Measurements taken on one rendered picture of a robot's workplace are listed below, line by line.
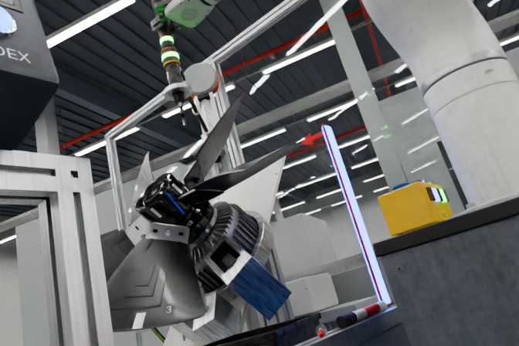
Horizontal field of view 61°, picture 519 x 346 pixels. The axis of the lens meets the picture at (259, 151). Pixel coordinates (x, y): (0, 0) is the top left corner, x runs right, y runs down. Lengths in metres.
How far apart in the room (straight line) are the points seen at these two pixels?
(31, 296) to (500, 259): 3.73
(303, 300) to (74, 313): 1.16
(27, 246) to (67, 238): 3.73
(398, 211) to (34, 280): 3.36
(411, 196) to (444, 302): 0.47
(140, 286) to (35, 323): 3.11
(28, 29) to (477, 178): 0.52
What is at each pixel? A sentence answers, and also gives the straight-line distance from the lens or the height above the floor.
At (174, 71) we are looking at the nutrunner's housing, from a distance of 1.13.
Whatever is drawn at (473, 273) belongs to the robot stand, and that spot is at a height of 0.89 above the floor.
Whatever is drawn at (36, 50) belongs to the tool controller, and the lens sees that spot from 0.33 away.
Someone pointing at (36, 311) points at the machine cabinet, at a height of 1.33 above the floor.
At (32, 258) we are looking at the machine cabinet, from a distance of 4.03.
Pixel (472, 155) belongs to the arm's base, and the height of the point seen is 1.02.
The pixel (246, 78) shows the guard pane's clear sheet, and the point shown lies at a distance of 1.95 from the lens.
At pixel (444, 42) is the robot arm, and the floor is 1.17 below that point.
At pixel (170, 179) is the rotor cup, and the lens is 1.03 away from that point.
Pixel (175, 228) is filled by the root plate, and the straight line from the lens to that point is 1.02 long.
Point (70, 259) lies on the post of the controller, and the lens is 0.35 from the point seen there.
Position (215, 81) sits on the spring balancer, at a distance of 1.91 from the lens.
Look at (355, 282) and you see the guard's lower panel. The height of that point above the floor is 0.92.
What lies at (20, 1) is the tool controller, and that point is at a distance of 0.37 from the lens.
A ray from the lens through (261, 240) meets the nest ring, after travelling 1.06.
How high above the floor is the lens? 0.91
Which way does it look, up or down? 19 degrees up
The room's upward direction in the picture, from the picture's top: 15 degrees counter-clockwise
